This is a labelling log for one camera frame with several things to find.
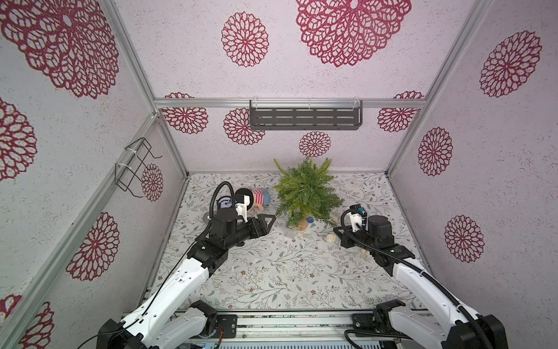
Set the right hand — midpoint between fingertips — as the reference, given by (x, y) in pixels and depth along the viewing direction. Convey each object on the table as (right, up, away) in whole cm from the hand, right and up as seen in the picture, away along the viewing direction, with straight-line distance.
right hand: (334, 227), depth 82 cm
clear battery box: (-17, -5, +14) cm, 22 cm away
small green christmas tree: (-11, +13, -7) cm, 19 cm away
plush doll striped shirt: (-29, +10, +21) cm, 37 cm away
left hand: (-24, +3, -7) cm, 26 cm away
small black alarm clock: (-38, +10, -14) cm, 42 cm away
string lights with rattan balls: (-1, -4, 0) cm, 4 cm away
